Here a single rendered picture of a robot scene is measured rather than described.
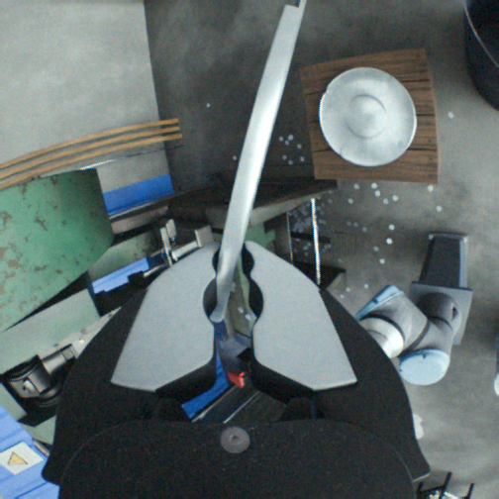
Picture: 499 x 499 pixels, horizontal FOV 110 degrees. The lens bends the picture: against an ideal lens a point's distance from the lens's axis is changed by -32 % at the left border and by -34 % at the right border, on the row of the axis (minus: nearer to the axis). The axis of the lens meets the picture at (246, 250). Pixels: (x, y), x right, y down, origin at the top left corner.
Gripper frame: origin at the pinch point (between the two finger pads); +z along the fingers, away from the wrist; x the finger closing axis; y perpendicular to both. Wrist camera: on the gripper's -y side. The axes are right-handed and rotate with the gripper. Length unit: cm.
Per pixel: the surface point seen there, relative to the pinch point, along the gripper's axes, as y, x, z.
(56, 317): 36, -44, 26
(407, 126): -7, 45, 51
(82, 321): 40, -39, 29
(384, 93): -15, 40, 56
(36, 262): 12.0, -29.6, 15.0
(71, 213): 9.3, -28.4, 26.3
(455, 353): 84, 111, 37
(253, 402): 210, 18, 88
